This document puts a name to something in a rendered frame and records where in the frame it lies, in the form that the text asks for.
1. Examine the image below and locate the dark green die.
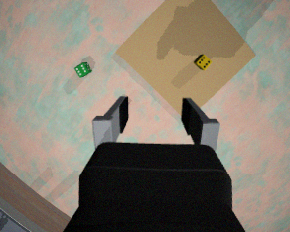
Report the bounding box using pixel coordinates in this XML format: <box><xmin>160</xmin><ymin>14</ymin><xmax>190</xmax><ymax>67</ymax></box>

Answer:
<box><xmin>75</xmin><ymin>62</ymin><xmax>92</xmax><ymax>78</ymax></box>

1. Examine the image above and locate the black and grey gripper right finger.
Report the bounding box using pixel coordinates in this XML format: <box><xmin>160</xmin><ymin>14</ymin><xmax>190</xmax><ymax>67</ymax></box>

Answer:
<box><xmin>181</xmin><ymin>98</ymin><xmax>220</xmax><ymax>151</ymax></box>

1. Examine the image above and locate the yellow die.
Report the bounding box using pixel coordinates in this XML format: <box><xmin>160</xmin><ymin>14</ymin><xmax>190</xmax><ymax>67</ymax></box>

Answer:
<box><xmin>194</xmin><ymin>55</ymin><xmax>212</xmax><ymax>70</ymax></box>

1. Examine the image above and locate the tan flat mat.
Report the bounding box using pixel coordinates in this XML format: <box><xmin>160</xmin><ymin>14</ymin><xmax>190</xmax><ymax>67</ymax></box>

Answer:
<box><xmin>116</xmin><ymin>0</ymin><xmax>255</xmax><ymax>115</ymax></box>

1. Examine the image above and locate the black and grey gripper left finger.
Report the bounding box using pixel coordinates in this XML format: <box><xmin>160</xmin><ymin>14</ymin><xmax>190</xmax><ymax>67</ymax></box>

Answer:
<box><xmin>92</xmin><ymin>96</ymin><xmax>129</xmax><ymax>148</ymax></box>

